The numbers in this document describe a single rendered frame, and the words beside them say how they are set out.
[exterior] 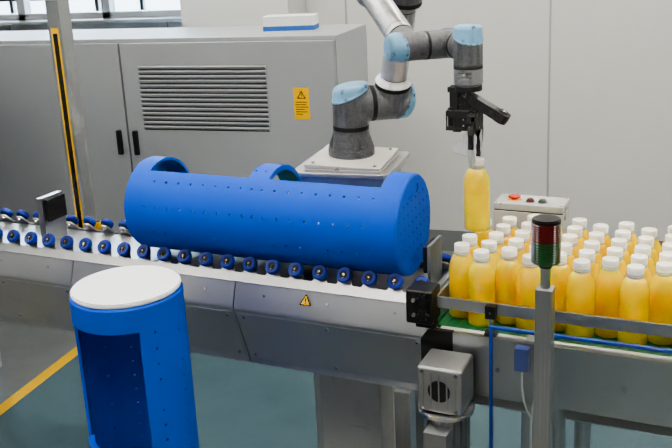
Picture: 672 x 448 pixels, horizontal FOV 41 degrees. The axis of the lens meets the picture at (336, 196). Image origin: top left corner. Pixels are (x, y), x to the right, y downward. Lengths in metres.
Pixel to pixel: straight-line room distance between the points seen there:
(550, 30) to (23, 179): 2.90
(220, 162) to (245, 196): 1.77
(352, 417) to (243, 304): 0.71
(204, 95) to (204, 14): 1.11
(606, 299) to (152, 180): 1.34
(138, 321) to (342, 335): 0.60
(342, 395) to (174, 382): 0.91
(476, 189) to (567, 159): 2.85
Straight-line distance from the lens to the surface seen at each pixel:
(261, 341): 2.72
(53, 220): 3.16
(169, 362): 2.34
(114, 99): 4.51
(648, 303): 2.23
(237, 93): 4.20
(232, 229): 2.57
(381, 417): 3.13
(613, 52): 5.10
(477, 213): 2.41
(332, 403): 3.16
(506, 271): 2.28
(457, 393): 2.21
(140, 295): 2.28
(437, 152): 5.30
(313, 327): 2.57
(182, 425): 2.43
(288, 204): 2.48
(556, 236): 1.97
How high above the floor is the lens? 1.86
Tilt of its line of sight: 16 degrees down
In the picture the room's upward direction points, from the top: 3 degrees counter-clockwise
